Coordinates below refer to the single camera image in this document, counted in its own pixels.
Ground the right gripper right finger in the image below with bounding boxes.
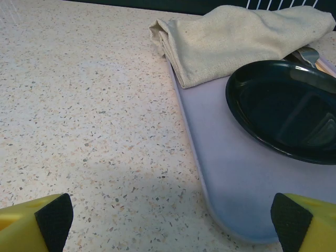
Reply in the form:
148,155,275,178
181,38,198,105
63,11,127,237
270,193,336,252

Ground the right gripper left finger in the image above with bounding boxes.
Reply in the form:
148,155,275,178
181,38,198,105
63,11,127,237
0,193,75,252

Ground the lilac placemat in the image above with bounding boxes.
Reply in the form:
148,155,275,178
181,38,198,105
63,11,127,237
166,56,336,245

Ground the black divided plate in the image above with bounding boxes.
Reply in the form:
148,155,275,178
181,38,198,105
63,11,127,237
225,60,336,165

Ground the metal fork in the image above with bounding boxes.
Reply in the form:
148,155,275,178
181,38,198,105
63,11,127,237
287,48,320,68

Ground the beige folded cloth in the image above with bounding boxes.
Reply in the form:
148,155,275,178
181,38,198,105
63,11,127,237
149,5,336,89

